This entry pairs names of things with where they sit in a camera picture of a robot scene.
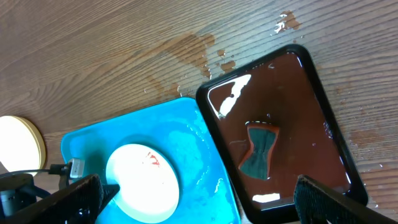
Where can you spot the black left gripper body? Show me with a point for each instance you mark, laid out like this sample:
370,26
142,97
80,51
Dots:
18,193

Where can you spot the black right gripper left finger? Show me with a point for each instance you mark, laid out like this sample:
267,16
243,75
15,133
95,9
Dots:
62,205

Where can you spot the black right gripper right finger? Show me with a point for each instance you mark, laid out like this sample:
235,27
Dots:
317,203

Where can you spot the small yellow plate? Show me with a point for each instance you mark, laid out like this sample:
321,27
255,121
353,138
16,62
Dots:
22,145

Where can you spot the light blue plate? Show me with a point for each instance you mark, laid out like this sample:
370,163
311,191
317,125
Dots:
149,189

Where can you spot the dark red water tray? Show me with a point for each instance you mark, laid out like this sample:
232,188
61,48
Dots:
283,89

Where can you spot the teal plastic tray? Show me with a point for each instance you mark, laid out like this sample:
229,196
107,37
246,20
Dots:
175,129

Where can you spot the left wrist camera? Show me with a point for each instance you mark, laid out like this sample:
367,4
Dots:
73,169

